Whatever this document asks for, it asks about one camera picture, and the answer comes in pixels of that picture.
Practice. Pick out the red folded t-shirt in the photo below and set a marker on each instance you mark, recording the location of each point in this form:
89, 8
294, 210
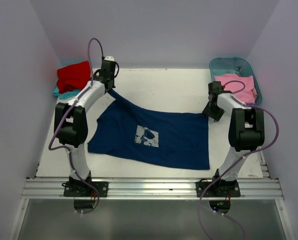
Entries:
73, 77

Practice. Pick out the teal t-shirt in basket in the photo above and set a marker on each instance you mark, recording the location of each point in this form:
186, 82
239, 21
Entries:
223, 71

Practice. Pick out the teal folded t-shirt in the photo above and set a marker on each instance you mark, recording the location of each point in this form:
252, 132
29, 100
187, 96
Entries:
69, 92

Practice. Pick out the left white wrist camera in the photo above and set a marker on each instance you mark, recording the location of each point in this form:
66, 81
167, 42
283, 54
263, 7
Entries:
109, 58

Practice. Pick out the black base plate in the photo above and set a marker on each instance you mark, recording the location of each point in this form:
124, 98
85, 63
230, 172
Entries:
71, 190
221, 189

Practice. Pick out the pink t-shirt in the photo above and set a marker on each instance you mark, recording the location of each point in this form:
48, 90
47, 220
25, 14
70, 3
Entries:
242, 87

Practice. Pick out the teal plastic basket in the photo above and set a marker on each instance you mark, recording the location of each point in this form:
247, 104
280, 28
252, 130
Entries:
246, 70

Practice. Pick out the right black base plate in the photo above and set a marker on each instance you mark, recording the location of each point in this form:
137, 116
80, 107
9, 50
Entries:
221, 189

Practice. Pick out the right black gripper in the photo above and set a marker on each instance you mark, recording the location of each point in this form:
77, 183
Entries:
216, 116

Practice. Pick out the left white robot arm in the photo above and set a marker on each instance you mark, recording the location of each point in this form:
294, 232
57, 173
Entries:
70, 121

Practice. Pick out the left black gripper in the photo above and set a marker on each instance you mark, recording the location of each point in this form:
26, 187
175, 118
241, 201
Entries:
113, 77

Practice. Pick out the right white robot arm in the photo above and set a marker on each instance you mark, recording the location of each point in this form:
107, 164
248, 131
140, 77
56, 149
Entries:
246, 133

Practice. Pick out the aluminium mounting rail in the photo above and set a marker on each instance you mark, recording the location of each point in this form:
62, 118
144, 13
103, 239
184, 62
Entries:
130, 179

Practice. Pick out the navy blue t-shirt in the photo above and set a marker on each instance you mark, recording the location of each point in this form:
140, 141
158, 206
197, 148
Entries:
174, 140

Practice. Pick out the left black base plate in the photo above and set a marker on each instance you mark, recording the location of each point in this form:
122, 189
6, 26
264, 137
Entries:
71, 190

